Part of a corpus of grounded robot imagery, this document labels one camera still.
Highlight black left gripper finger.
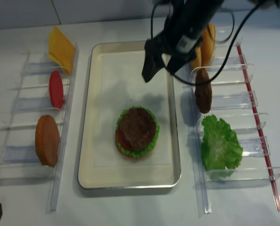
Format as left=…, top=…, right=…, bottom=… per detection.
left=142, top=50, right=165, bottom=82

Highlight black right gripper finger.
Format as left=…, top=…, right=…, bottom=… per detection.
left=166, top=50, right=193, bottom=75

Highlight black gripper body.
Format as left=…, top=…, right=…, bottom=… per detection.
left=144, top=0, right=222, bottom=56

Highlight brown meat patty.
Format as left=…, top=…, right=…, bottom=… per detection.
left=118, top=107, right=157, bottom=152
left=195, top=68, right=212, bottom=113

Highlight tomato slice on burger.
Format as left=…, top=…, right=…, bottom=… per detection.
left=118, top=129, right=132, bottom=151

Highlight lettuce leaf on burger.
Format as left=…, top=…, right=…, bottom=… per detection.
left=115, top=106, right=160, bottom=159

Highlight yellow cheese slices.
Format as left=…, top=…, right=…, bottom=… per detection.
left=48, top=26, right=75, bottom=76

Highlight red tomato slice in rack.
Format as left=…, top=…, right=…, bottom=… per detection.
left=49, top=71, right=64, bottom=109

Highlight green lettuce leaf in rack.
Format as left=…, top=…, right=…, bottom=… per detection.
left=201, top=115, right=243, bottom=180

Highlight left bun half right rack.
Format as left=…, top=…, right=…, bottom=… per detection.
left=190, top=47, right=202, bottom=69

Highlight bun half rack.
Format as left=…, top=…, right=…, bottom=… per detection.
left=200, top=23, right=216, bottom=66
left=190, top=47, right=202, bottom=69

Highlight white paper tray liner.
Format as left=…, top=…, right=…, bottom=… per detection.
left=95, top=51, right=171, bottom=167

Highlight metal baking tray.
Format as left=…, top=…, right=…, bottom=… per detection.
left=78, top=41, right=181, bottom=189

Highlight clear acrylic right rack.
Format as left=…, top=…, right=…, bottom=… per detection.
left=182, top=32, right=280, bottom=216

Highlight clear acrylic rack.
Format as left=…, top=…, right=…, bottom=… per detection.
left=182, top=32, right=280, bottom=216
left=0, top=50, right=79, bottom=212

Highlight bottom bun on tray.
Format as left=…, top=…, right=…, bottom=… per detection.
left=115, top=134, right=157, bottom=159

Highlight brown bun in left rack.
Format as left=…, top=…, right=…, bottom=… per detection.
left=35, top=115, right=60, bottom=167

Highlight clear acrylic left rack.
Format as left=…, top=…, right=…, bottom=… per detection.
left=0, top=50, right=79, bottom=212

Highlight black cable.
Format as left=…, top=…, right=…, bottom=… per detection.
left=150, top=0, right=280, bottom=85

